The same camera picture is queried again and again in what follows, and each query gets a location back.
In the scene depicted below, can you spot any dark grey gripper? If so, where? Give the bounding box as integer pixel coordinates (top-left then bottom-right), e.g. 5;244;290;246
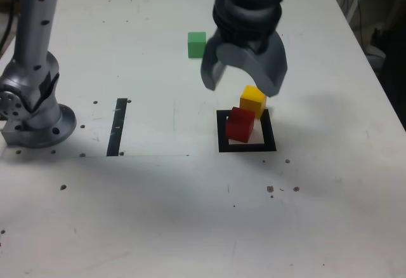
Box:
200;31;289;97

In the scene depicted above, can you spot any yellow cube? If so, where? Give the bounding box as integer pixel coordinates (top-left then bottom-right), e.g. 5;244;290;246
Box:
239;84;268;119

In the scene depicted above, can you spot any green cube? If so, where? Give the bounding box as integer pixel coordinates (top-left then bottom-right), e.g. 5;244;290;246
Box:
187;31;207;59

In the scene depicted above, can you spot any red cube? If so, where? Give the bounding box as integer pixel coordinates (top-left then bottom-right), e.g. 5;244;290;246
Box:
225;106;256;144

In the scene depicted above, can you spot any black tape square outline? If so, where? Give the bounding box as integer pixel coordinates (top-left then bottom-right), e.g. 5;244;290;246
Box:
216;109;277;154

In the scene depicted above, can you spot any black tape strip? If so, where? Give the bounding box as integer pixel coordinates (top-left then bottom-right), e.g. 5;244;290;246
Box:
107;98;128;157

